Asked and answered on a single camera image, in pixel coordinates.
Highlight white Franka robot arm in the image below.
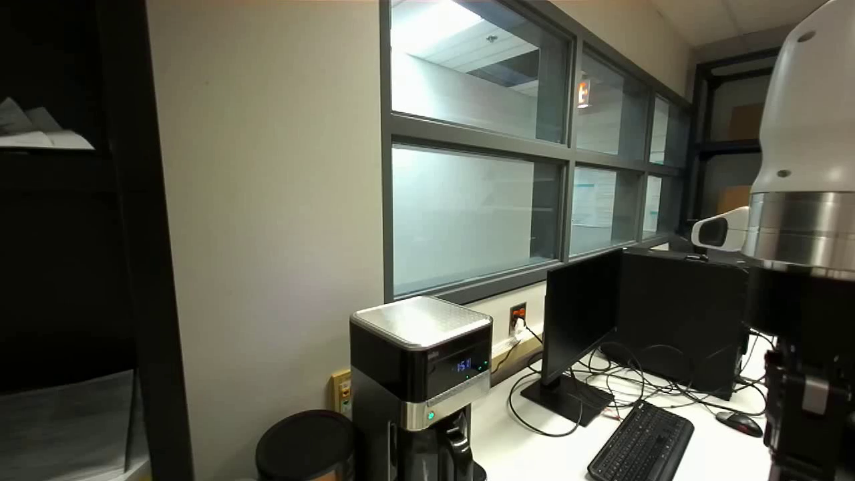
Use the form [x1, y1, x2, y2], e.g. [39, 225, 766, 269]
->
[693, 0, 855, 277]

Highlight black silver coffee machine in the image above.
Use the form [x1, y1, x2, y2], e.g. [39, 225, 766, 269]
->
[349, 297, 491, 481]

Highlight dark framed window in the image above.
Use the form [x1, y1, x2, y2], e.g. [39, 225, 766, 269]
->
[380, 0, 686, 300]

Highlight black computer monitor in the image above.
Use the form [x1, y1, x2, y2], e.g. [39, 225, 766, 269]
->
[524, 252, 622, 424]

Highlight black keyboard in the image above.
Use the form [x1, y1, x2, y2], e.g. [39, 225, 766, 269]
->
[589, 404, 695, 481]

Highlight brown cardboard box lower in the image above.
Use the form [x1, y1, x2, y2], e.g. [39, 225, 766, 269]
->
[715, 184, 751, 214]

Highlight brown cardboard box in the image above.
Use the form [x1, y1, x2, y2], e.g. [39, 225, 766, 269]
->
[715, 184, 751, 214]
[729, 105, 762, 138]

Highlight black metal rack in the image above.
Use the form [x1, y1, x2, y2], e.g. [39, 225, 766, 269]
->
[681, 51, 777, 225]

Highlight brown cardboard box upper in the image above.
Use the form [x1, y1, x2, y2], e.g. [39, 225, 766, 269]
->
[729, 105, 762, 138]

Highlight black shelving unit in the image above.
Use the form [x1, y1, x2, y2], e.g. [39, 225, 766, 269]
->
[0, 0, 192, 481]

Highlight black computer mouse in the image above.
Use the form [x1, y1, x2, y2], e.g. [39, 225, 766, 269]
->
[715, 411, 762, 438]

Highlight white papers on shelf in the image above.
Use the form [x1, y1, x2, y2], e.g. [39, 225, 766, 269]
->
[0, 96, 90, 149]

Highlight white wall outlet plate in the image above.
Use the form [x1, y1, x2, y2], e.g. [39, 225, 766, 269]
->
[507, 303, 526, 341]

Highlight yellow wall outlet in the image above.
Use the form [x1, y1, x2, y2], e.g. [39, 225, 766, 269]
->
[329, 369, 352, 414]

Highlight black tangled desk cables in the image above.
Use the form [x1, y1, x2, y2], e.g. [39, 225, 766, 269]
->
[502, 320, 780, 440]

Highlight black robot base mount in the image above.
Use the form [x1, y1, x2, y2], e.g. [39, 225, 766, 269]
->
[749, 269, 855, 481]

